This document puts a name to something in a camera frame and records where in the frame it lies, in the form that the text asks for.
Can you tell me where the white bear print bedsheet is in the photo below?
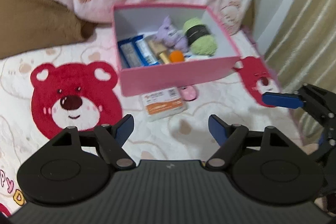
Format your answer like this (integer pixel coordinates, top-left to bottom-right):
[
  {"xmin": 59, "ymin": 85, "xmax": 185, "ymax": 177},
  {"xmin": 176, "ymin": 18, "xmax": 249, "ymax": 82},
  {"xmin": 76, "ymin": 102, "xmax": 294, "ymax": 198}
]
[{"xmin": 1, "ymin": 27, "xmax": 317, "ymax": 216}]

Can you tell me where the blue snack packet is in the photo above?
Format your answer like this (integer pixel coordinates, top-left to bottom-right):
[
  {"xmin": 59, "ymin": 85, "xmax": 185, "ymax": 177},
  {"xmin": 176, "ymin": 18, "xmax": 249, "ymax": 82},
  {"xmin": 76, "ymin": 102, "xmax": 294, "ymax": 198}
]
[
  {"xmin": 118, "ymin": 39, "xmax": 143, "ymax": 68},
  {"xmin": 135, "ymin": 39, "xmax": 159, "ymax": 66}
]

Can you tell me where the orange ball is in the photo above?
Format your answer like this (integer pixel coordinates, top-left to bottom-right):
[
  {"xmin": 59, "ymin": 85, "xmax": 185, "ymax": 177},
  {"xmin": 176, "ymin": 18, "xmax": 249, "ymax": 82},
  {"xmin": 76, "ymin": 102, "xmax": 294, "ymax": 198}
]
[{"xmin": 169, "ymin": 50, "xmax": 185, "ymax": 63}]

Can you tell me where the purple plush toy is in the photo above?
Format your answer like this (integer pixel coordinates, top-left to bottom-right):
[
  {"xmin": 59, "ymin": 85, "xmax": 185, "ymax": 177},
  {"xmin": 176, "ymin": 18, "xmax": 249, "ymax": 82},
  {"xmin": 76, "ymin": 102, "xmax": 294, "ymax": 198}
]
[{"xmin": 155, "ymin": 16, "xmax": 189, "ymax": 53}]

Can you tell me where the gold cosmetic bottle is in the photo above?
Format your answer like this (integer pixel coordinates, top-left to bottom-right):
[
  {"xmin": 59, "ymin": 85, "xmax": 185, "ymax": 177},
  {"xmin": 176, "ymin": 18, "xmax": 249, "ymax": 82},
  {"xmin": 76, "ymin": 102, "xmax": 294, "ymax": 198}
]
[{"xmin": 148, "ymin": 40, "xmax": 171, "ymax": 64}]

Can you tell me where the pink storage box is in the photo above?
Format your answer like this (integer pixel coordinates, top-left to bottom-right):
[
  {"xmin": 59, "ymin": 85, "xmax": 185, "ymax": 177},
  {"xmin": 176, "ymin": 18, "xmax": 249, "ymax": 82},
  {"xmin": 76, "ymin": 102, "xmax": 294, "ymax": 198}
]
[{"xmin": 112, "ymin": 3, "xmax": 240, "ymax": 97}]

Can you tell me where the brown pillow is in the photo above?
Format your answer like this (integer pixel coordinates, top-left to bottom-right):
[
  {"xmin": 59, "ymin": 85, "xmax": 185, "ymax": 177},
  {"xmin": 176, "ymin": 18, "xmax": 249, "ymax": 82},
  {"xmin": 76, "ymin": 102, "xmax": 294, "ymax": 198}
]
[{"xmin": 1, "ymin": 0, "xmax": 96, "ymax": 59}]

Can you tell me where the clear dental floss box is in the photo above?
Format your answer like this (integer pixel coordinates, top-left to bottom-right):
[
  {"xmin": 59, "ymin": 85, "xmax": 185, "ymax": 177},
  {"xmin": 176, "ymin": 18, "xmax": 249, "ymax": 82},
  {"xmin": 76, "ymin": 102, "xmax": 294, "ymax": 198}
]
[{"xmin": 140, "ymin": 87, "xmax": 186, "ymax": 122}]

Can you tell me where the beige striped curtain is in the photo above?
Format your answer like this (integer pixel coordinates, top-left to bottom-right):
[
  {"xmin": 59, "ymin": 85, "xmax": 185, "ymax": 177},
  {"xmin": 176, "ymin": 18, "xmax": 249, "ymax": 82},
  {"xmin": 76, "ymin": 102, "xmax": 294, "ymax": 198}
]
[{"xmin": 265, "ymin": 0, "xmax": 336, "ymax": 135}]

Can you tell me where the green yarn ball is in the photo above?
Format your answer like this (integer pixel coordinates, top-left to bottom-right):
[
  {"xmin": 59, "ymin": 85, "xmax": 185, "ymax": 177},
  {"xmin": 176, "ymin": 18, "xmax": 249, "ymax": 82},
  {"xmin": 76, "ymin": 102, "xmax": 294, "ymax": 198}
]
[{"xmin": 183, "ymin": 18, "xmax": 218, "ymax": 56}]

